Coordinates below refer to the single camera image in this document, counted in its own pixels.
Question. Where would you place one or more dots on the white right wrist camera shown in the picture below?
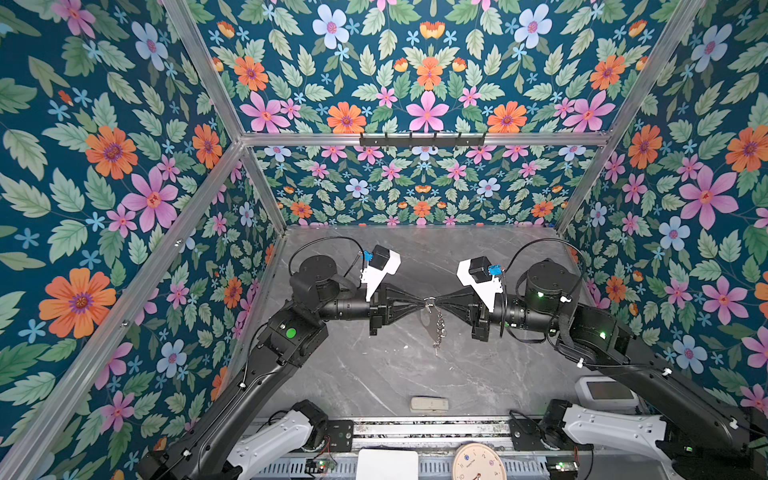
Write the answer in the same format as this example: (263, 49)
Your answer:
(483, 277)

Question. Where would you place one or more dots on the black hook rail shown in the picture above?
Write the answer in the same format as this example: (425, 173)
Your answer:
(409, 140)

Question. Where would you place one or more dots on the round analog clock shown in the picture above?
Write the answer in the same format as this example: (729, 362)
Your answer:
(477, 461)

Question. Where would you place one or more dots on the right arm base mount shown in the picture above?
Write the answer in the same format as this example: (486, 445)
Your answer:
(566, 425)

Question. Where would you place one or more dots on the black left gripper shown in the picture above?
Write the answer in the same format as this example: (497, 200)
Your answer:
(383, 305)

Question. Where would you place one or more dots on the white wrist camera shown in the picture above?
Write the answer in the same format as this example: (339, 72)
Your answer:
(483, 277)
(378, 263)

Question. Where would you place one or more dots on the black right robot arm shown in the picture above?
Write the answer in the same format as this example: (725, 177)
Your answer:
(693, 434)

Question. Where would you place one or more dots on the small white block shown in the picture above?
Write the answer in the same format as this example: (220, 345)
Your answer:
(429, 404)

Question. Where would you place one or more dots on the white box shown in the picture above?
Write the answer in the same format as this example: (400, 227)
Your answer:
(382, 464)

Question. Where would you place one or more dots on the silver keys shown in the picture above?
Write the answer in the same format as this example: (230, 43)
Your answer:
(435, 324)

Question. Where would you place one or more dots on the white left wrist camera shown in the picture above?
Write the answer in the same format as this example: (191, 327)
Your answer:
(378, 263)

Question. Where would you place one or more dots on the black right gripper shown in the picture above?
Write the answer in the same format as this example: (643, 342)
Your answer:
(479, 317)

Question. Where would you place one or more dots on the white tablet device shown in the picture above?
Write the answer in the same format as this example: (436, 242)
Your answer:
(605, 394)

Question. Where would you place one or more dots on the aluminium front rail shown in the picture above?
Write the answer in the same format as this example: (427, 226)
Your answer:
(433, 433)

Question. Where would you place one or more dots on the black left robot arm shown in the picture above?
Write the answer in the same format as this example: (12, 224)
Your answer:
(217, 446)

